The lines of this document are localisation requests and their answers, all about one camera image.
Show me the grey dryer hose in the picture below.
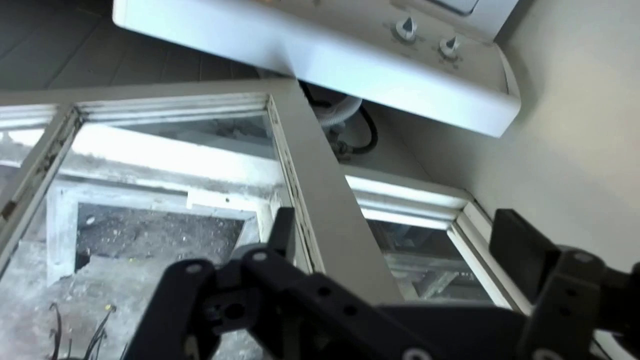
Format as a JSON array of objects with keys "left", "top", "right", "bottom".
[{"left": 302, "top": 82, "right": 380, "bottom": 158}]

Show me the white casement window sash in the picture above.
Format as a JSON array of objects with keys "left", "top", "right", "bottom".
[{"left": 0, "top": 88, "right": 316, "bottom": 360}]

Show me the left fixed window pane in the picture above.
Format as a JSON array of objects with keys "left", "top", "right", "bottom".
[{"left": 342, "top": 166, "right": 640, "bottom": 360}]

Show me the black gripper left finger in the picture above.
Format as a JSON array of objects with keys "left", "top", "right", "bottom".
[{"left": 125, "top": 208, "right": 520, "bottom": 360}]

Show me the white washing machine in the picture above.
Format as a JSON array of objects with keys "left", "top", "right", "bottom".
[{"left": 113, "top": 0, "right": 522, "bottom": 138}]

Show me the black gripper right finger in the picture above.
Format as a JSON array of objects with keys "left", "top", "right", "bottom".
[{"left": 491, "top": 208, "right": 640, "bottom": 360}]

